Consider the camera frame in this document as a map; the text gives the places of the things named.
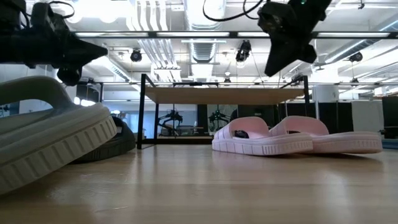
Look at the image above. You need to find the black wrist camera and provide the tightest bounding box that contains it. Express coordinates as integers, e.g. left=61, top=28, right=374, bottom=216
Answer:
left=30, top=2, right=71, bottom=34
left=257, top=1, right=293, bottom=35

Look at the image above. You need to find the black metal table frame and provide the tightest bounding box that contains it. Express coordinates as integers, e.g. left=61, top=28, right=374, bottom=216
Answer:
left=141, top=138, right=215, bottom=146

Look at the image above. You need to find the black ceiling spotlight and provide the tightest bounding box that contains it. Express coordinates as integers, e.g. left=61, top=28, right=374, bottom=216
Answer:
left=235, top=39, right=252, bottom=63
left=348, top=51, right=364, bottom=63
left=129, top=48, right=143, bottom=63

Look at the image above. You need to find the wooden shelf with black legs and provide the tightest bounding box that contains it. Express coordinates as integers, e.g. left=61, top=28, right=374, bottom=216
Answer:
left=136, top=73, right=311, bottom=150

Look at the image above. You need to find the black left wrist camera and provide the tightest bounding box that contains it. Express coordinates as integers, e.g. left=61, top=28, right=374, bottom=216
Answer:
left=30, top=2, right=71, bottom=34

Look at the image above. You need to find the pink slide sandal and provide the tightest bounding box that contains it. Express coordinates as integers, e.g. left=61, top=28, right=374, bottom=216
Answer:
left=211, top=116, right=314, bottom=157
left=269, top=115, right=384, bottom=155

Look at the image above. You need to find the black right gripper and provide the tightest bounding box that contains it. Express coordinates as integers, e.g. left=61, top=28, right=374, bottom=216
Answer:
left=264, top=7, right=324, bottom=77

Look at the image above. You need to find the blue flat platform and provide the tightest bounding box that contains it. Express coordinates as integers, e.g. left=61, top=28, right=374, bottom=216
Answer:
left=381, top=138, right=398, bottom=150

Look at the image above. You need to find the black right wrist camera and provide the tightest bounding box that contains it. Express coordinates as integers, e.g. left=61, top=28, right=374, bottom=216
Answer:
left=257, top=1, right=293, bottom=35

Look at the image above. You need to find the black partition panel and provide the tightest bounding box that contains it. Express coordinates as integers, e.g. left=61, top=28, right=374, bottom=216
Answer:
left=381, top=96, right=398, bottom=139
left=317, top=101, right=354, bottom=133

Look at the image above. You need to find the black slide sandal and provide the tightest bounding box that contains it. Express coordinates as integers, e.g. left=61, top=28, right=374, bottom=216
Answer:
left=70, top=116, right=137, bottom=165

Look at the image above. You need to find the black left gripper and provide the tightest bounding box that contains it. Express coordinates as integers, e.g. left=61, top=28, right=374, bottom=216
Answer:
left=29, top=30, right=108, bottom=86

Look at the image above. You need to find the black background metal stand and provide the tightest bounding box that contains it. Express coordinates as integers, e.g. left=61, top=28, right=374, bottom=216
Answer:
left=74, top=81, right=105, bottom=103

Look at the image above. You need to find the grey slide sandal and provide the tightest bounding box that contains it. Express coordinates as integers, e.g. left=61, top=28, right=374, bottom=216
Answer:
left=0, top=75, right=118, bottom=196

